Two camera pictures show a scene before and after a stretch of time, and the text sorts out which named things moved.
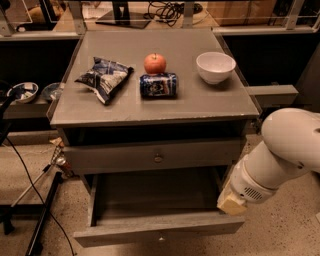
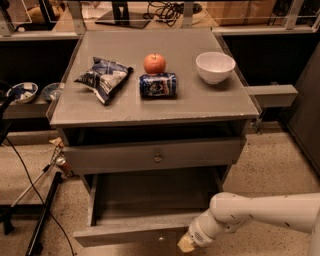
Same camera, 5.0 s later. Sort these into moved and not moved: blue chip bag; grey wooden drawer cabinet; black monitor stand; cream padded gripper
Moved: cream padded gripper
Not moved: blue chip bag; grey wooden drawer cabinet; black monitor stand
